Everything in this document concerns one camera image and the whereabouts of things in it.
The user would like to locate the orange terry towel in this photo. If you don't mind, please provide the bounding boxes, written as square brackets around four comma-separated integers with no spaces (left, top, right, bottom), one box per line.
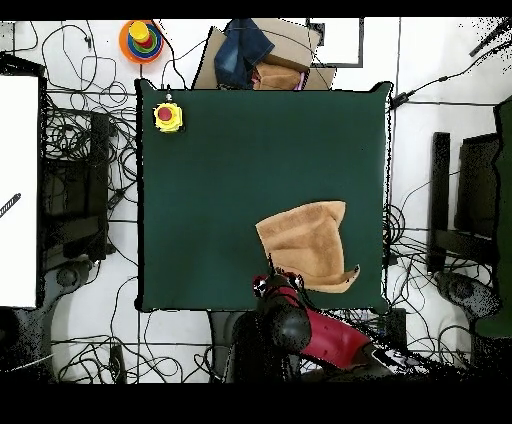
[254,200,361,294]

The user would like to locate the dark green table cloth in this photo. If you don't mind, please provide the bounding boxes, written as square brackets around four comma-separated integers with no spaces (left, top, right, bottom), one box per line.
[134,78,395,315]
[474,94,512,338]

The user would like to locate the black power strip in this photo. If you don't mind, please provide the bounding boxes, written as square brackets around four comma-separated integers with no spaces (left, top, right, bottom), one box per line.
[384,307,408,353]
[108,344,128,384]

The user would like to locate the yellow emergency stop button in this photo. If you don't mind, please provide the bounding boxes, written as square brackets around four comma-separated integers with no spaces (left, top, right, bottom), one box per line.
[152,101,185,134]

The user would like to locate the black stand base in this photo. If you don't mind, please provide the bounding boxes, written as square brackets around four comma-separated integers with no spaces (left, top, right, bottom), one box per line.
[39,111,111,273]
[425,130,502,277]

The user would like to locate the folded orange towel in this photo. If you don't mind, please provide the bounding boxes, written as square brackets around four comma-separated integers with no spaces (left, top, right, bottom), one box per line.
[252,61,305,92]

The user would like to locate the blue jeans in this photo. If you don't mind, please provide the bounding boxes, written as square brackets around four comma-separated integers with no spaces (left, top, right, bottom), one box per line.
[213,17,276,90]

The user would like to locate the brown cardboard box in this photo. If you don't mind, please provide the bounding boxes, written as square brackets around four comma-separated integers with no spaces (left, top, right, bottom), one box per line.
[191,17,338,91]

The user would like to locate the black striped rod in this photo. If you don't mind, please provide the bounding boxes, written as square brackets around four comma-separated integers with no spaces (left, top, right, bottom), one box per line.
[0,192,22,219]

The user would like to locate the black tripod leg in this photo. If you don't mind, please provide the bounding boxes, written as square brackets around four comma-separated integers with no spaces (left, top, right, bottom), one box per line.
[468,16,512,58]

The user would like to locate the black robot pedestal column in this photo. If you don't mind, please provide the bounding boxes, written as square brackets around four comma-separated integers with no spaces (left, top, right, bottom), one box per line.
[207,309,241,384]

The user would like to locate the black pedestal foot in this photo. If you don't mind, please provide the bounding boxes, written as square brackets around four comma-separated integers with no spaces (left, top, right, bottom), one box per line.
[434,270,502,325]
[41,259,95,317]

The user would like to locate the black power adapter cable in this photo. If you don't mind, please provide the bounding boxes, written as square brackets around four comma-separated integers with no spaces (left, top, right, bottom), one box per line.
[388,37,512,112]

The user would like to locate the colourful ring stacking toy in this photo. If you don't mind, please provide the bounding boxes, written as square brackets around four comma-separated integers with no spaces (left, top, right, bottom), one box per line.
[118,19,165,65]

